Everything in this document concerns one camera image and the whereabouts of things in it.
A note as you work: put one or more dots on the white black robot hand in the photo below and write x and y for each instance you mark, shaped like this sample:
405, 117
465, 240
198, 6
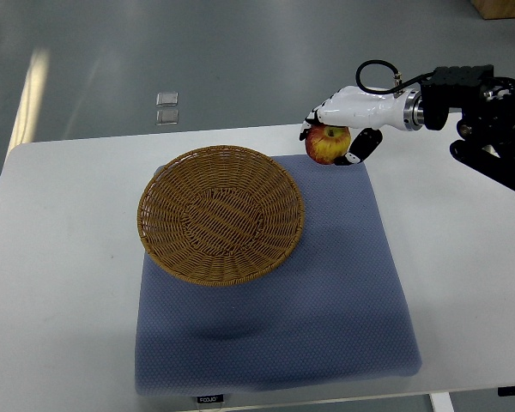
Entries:
365, 114

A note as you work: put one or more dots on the red yellow apple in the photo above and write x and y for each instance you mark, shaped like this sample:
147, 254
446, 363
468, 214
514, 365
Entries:
325, 143

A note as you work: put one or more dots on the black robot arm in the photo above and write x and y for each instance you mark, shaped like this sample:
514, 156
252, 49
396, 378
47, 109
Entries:
486, 103

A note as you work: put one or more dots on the woven wicker basket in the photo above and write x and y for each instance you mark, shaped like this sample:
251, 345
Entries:
220, 216

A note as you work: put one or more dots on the wooden box corner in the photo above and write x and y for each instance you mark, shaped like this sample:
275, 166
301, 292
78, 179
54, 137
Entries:
495, 9

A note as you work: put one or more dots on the lower floor metal plate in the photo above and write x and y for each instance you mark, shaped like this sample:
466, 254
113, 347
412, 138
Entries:
167, 116

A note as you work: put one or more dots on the floor metal plate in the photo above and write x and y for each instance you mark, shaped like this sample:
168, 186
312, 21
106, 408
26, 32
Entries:
167, 99
167, 116

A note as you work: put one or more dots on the blue quilted mat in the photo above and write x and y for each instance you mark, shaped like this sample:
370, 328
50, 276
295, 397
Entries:
334, 310

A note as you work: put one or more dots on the upper floor metal plate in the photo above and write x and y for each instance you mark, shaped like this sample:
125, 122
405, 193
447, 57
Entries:
167, 99

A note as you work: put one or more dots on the white table leg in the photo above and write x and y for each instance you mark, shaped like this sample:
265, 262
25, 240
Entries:
441, 402

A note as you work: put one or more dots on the black label tag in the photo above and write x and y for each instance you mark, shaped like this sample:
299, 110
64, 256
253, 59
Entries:
209, 399

